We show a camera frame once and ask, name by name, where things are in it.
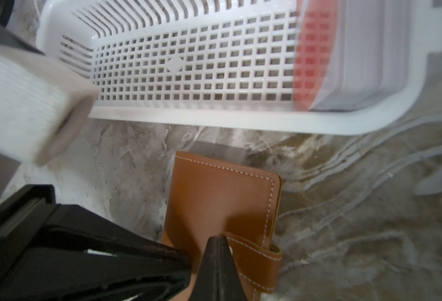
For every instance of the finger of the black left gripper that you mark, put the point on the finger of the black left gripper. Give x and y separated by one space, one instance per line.
52 251

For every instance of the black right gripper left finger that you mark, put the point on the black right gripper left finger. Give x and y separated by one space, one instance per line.
207 282

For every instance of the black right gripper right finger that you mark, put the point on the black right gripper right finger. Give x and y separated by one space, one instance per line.
230 287

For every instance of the brown leather card holder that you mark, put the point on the brown leather card holder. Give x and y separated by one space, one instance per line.
207 198

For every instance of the red white credit card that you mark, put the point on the red white credit card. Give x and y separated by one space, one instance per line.
350 54

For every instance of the white plastic slotted basket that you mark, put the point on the white plastic slotted basket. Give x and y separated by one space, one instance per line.
212 63

